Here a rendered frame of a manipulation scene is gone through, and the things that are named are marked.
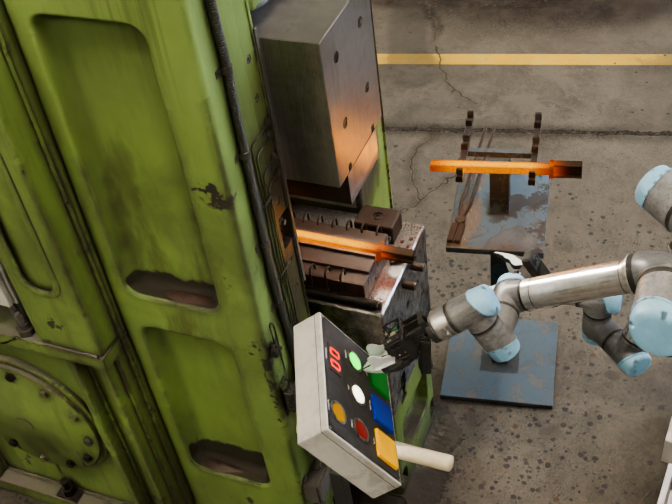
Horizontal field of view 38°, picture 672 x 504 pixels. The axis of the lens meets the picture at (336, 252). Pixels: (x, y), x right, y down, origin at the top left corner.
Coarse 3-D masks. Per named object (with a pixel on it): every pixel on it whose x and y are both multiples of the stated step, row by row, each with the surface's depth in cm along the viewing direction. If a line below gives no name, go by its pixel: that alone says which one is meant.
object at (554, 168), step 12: (432, 168) 288; (444, 168) 287; (468, 168) 286; (480, 168) 285; (492, 168) 284; (504, 168) 283; (516, 168) 282; (528, 168) 282; (540, 168) 281; (552, 168) 279; (564, 168) 280; (576, 168) 279
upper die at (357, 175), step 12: (372, 132) 248; (372, 144) 249; (360, 156) 242; (372, 156) 251; (360, 168) 244; (288, 180) 245; (348, 180) 238; (360, 180) 246; (300, 192) 247; (312, 192) 245; (324, 192) 244; (336, 192) 242; (348, 192) 240
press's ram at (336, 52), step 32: (288, 0) 221; (320, 0) 219; (352, 0) 219; (288, 32) 211; (320, 32) 209; (352, 32) 223; (288, 64) 213; (320, 64) 210; (352, 64) 226; (288, 96) 219; (320, 96) 216; (352, 96) 230; (288, 128) 226; (320, 128) 222; (352, 128) 234; (288, 160) 233; (320, 160) 229; (352, 160) 238
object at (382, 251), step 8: (304, 232) 277; (312, 232) 277; (304, 240) 276; (312, 240) 275; (320, 240) 274; (328, 240) 273; (336, 240) 273; (344, 240) 273; (352, 240) 272; (352, 248) 271; (360, 248) 270; (368, 248) 269; (376, 248) 269; (384, 248) 268; (392, 248) 267; (400, 248) 267; (376, 256) 268; (384, 256) 269; (392, 256) 268; (400, 256) 267; (408, 256) 265
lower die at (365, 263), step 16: (304, 224) 282; (320, 224) 281; (368, 240) 274; (384, 240) 273; (304, 256) 272; (320, 256) 272; (336, 256) 271; (352, 256) 270; (368, 256) 269; (320, 272) 268; (336, 272) 268; (352, 272) 267; (368, 272) 265; (320, 288) 270; (336, 288) 268; (352, 288) 265; (368, 288) 267
